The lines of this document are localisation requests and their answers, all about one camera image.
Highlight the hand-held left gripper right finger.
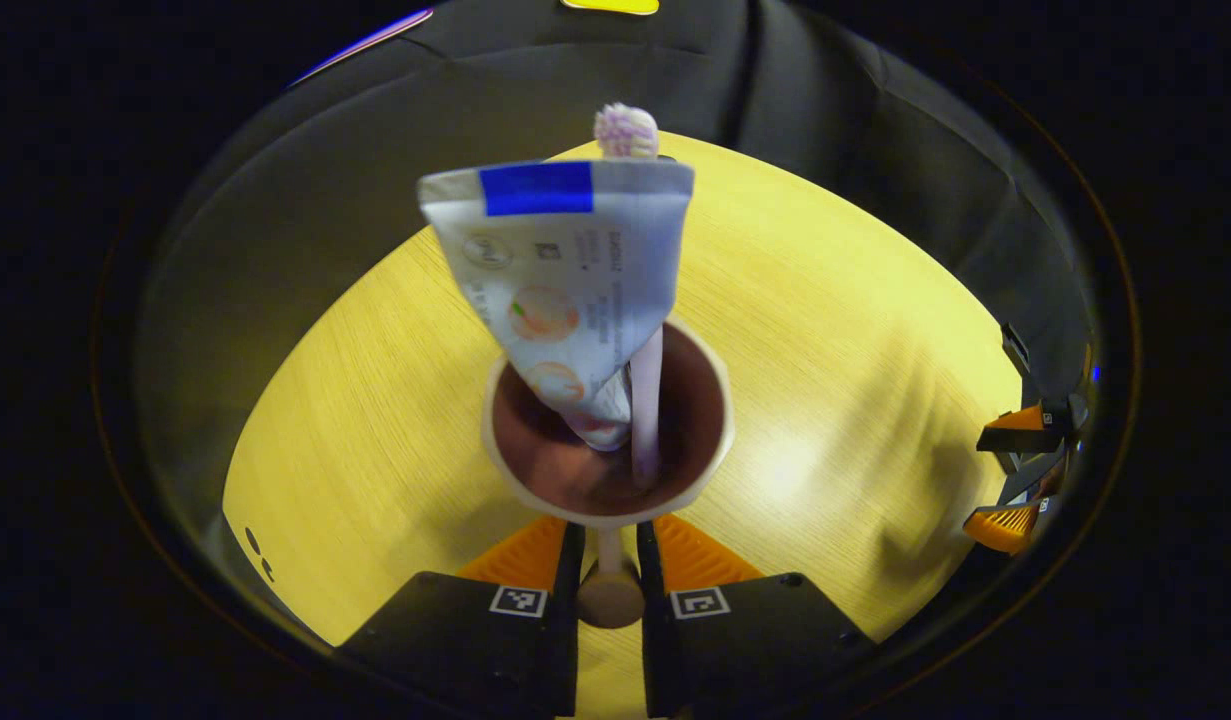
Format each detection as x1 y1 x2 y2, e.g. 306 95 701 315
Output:
635 515 881 719

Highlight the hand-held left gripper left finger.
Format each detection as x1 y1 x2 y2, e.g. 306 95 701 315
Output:
335 518 586 719

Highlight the beige cup with handle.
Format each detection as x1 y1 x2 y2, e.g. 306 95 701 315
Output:
481 315 736 631

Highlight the pale pink toothbrush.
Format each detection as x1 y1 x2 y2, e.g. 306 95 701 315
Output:
593 102 666 491

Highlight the white toothpaste tube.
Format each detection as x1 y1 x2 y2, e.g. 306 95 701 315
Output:
418 158 696 453

